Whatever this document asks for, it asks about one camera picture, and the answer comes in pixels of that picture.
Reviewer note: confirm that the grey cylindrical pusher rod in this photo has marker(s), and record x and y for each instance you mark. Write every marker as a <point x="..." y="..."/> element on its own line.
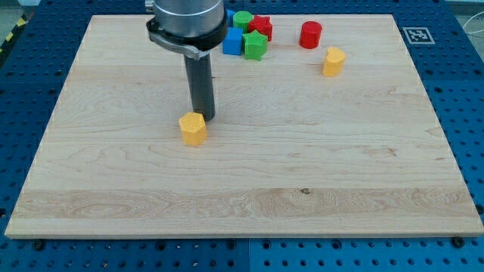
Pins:
<point x="200" y="82"/>

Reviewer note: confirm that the yellow hexagon block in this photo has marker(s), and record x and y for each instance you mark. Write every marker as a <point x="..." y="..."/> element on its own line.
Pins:
<point x="193" y="128"/>

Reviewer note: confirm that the blue block behind arm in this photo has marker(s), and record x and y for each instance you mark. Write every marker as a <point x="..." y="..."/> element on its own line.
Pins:
<point x="230" y="14"/>

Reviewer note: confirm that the blue cube block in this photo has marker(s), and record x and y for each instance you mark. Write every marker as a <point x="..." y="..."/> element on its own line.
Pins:
<point x="232" y="44"/>

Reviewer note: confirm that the green star block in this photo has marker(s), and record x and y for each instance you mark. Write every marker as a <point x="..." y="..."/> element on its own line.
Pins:
<point x="255" y="45"/>

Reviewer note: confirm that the green cylinder block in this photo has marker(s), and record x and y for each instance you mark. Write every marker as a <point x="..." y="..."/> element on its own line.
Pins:
<point x="241" y="20"/>

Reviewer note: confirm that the red star block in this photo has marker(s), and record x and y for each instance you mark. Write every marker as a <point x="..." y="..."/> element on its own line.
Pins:
<point x="262" y="24"/>

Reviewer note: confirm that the red cylinder block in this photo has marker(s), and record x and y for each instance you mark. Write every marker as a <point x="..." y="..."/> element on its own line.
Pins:
<point x="310" y="34"/>

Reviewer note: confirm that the yellow heart block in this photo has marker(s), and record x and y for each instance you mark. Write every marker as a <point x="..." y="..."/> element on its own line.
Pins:
<point x="333" y="62"/>

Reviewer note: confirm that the wooden board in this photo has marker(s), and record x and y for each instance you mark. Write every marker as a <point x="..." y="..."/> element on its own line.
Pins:
<point x="290" y="153"/>

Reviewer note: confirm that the white fiducial marker tag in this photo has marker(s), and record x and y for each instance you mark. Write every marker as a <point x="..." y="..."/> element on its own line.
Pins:
<point x="418" y="36"/>

